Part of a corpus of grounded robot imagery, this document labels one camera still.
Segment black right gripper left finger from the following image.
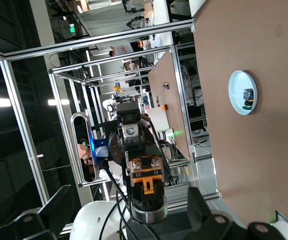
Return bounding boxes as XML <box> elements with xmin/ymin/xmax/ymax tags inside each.
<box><xmin>0</xmin><ymin>185</ymin><xmax>73</xmax><ymax>240</ymax></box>

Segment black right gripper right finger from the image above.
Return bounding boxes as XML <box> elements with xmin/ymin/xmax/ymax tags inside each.
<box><xmin>181</xmin><ymin>187</ymin><xmax>282</xmax><ymax>240</ymax></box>

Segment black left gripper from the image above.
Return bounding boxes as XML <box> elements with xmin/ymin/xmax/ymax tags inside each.
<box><xmin>108</xmin><ymin>102</ymin><xmax>172</xmax><ymax>187</ymax></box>

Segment orange and black switch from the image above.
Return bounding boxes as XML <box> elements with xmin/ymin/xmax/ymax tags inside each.
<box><xmin>124</xmin><ymin>154</ymin><xmax>169</xmax><ymax>225</ymax></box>

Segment brown background workbench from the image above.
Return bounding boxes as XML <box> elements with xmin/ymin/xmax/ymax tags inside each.
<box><xmin>147</xmin><ymin>51</ymin><xmax>194</xmax><ymax>161</ymax></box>

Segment person in white shirt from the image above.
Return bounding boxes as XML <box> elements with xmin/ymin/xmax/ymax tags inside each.
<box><xmin>108</xmin><ymin>42</ymin><xmax>135</xmax><ymax>58</ymax></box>

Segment light blue round plate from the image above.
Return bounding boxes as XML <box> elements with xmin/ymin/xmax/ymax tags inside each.
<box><xmin>228</xmin><ymin>70</ymin><xmax>259</xmax><ymax>116</ymax></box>

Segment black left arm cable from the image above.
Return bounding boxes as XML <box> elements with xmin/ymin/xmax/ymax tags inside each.
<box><xmin>101</xmin><ymin>159</ymin><xmax>145</xmax><ymax>240</ymax></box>

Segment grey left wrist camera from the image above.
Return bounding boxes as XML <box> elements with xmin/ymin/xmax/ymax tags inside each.
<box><xmin>70</xmin><ymin>111</ymin><xmax>100</xmax><ymax>185</ymax></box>

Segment green and blue switch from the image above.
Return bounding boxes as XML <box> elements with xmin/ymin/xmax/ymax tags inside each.
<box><xmin>242</xmin><ymin>88</ymin><xmax>255</xmax><ymax>111</ymax></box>

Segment aluminium cell frame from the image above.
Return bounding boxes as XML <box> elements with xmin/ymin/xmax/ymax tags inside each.
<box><xmin>0</xmin><ymin>18</ymin><xmax>221</xmax><ymax>208</ymax></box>

